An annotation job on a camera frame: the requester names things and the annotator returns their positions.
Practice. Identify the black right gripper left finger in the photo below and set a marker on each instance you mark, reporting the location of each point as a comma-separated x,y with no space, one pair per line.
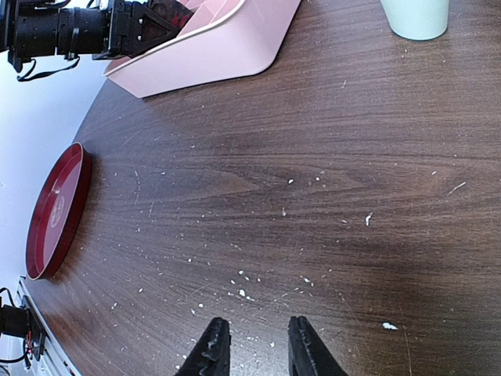
211,354

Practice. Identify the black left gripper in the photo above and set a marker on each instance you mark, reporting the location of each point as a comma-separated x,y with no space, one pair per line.
32,29

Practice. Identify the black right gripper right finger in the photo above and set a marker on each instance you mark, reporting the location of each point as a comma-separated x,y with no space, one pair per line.
307,353

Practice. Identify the dark floral patterned tie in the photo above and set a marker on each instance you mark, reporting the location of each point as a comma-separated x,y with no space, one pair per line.
172,11

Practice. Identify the pink divided organizer box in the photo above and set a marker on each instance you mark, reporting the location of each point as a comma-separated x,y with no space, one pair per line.
221,41

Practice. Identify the red round tray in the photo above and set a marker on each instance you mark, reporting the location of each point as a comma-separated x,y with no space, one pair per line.
57,212

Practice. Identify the mint green plastic cup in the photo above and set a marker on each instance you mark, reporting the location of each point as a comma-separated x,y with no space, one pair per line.
418,20

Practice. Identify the aluminium front rail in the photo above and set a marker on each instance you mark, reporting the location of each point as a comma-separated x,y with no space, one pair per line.
46,356

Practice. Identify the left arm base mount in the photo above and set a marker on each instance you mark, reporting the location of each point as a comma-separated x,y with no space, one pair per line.
22,322

